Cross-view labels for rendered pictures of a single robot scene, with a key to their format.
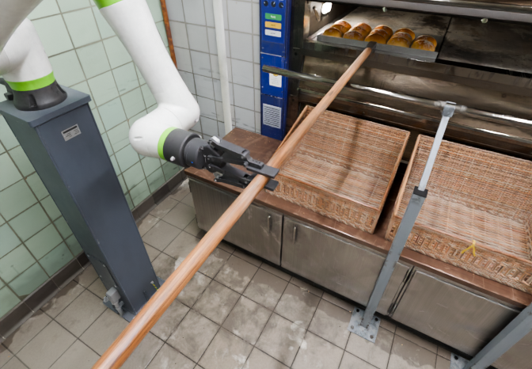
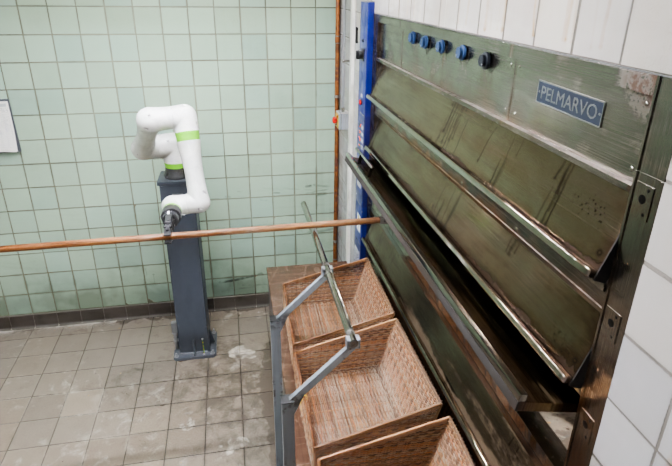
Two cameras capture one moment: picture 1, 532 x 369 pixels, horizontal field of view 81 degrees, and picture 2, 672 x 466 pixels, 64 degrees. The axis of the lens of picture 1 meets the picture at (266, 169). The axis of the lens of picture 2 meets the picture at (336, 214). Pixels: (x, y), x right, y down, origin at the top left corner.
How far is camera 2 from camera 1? 2.21 m
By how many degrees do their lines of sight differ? 45
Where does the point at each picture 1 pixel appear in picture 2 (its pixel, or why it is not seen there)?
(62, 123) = (174, 190)
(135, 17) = (184, 149)
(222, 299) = (228, 387)
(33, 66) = (172, 158)
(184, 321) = (195, 379)
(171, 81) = (192, 183)
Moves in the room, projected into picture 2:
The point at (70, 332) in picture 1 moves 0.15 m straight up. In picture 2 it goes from (148, 338) to (145, 320)
